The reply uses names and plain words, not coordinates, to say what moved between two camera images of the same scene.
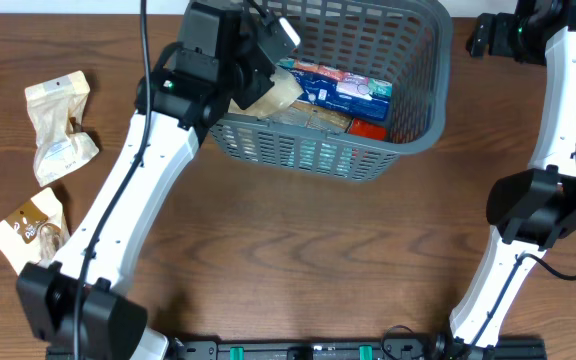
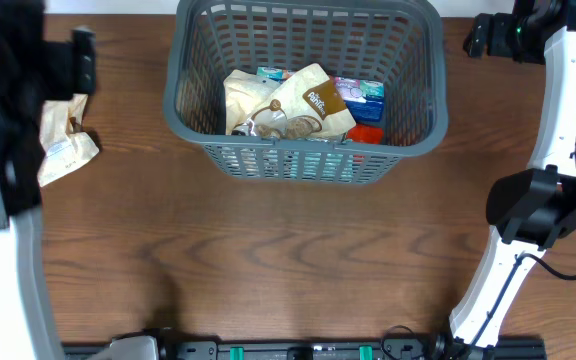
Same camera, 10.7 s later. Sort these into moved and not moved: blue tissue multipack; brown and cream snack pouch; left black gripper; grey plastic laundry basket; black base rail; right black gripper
Moved: grey plastic laundry basket; left black gripper; brown and cream snack pouch
Not moved: black base rail; right black gripper; blue tissue multipack
